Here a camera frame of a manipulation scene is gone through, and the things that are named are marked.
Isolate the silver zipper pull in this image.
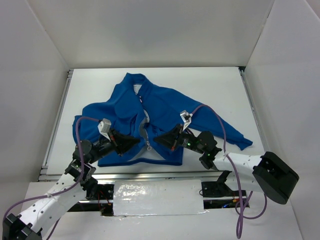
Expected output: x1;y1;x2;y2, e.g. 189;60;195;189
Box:
146;140;152;151

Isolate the blue zip-up fleece jacket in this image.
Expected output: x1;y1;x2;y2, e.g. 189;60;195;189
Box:
72;73;253;167

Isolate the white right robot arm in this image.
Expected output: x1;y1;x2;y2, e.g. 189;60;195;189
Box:
154;124;299;205

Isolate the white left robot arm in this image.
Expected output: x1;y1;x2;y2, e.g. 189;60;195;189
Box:
2;128;140;240

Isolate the white foil-taped front panel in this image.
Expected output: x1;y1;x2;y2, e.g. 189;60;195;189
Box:
113;179;205;217

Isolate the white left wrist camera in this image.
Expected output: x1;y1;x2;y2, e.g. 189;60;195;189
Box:
97;118;112;139

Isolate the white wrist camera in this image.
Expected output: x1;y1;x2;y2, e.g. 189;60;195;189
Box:
97;118;112;139
180;110;193;131

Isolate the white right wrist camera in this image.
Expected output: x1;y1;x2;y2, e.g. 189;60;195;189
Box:
180;110;193;131

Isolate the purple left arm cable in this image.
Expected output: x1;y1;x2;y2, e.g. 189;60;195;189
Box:
2;116;102;240

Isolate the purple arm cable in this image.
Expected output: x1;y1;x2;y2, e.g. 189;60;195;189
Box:
2;116;102;240
191;103;268;239

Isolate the aluminium front rail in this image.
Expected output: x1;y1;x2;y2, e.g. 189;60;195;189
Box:
37;168;276;181

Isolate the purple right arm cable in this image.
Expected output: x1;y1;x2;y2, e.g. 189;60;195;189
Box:
191;103;268;239

